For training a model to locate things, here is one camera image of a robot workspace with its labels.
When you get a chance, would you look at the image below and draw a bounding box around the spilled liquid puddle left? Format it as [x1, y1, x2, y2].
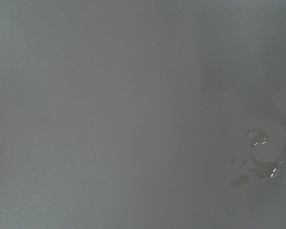
[231, 127, 282, 187]

